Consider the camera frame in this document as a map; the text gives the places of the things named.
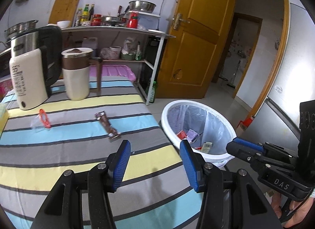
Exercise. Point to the white trash bin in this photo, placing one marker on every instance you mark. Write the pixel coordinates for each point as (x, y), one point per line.
(214, 130)

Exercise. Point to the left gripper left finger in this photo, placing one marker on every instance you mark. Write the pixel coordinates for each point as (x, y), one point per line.
(103, 179)

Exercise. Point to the person's right hand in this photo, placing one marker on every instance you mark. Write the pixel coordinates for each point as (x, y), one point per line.
(301, 210)

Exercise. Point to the cream brown lidded mug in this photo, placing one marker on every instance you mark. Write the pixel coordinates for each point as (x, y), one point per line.
(76, 64)

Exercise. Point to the steel pot on stove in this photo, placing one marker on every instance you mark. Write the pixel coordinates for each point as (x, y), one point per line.
(11, 32)

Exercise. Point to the clear zip bag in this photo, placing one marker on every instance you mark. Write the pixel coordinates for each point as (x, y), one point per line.
(41, 121)

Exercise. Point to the purple milk carton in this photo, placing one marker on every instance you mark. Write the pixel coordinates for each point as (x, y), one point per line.
(191, 136)

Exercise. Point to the yellow tissue pack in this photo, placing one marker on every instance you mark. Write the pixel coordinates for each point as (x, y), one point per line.
(3, 117)

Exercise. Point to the pink lidded storage box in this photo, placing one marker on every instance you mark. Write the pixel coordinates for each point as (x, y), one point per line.
(118, 70)

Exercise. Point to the brown coffee sachet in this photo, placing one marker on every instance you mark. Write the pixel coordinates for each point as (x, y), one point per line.
(104, 121)

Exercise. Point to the wooden door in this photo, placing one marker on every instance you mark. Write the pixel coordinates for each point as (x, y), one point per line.
(199, 32)

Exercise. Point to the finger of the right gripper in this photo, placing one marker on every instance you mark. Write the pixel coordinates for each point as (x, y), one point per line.
(249, 144)
(243, 155)

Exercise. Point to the white bowl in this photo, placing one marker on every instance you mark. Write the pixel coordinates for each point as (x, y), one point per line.
(63, 24)

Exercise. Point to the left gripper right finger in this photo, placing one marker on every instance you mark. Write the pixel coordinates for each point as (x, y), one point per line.
(218, 188)

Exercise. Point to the steel bowl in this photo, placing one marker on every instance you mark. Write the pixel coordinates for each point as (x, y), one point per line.
(143, 6)

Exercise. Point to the wooden cutting board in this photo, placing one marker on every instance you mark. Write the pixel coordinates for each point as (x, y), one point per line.
(63, 10)

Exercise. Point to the striped tablecloth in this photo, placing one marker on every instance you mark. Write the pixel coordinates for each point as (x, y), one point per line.
(154, 193)

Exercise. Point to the green glass bottle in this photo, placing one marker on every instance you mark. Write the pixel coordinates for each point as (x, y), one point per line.
(152, 94)

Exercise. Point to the red bottle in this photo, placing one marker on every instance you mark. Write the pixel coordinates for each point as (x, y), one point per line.
(133, 20)

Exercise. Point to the white electric kettle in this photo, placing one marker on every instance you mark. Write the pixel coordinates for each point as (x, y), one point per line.
(35, 65)

